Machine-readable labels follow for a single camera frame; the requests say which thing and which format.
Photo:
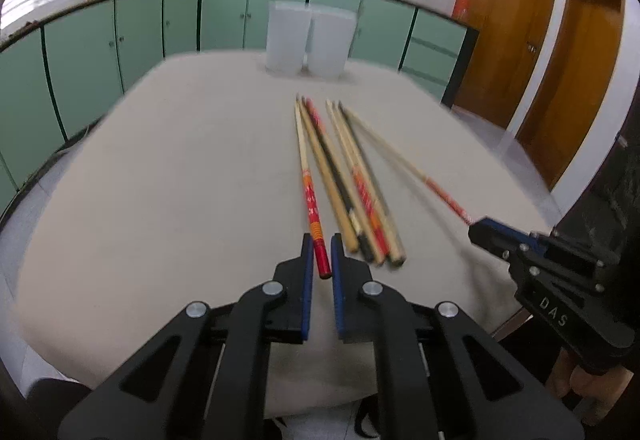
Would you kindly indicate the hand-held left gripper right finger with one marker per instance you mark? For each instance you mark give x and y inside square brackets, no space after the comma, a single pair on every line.
[338,290]

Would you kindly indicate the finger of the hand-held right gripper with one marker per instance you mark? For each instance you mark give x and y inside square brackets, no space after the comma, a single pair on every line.
[492,240]

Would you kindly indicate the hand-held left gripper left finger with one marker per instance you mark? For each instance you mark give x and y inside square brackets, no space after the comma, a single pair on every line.
[306,290]

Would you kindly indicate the orange red patterned chopstick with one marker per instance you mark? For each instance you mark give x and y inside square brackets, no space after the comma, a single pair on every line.
[311,200]

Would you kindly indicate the wooden chopstick red print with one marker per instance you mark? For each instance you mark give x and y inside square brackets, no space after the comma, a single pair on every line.
[361,192]

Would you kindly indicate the wooden chopstick red end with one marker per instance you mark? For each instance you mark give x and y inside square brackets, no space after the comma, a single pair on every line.
[411,168]

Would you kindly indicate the black red-tipped chopstick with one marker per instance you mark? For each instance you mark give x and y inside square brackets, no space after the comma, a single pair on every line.
[336,174]

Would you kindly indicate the white translucent cup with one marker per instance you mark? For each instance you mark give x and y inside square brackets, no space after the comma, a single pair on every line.
[287,37]
[330,44]

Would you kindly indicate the person's right forearm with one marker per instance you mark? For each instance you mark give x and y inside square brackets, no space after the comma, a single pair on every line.
[615,200]

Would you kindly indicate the person's right hand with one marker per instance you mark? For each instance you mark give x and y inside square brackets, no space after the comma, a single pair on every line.
[595,390]

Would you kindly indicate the wooden door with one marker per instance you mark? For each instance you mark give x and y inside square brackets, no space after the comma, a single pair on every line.
[575,84]
[505,29]

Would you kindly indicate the red fire extinguisher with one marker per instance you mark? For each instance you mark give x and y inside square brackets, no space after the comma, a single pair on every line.
[461,2]

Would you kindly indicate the green base cabinets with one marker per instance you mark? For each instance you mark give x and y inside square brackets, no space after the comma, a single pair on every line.
[90,64]

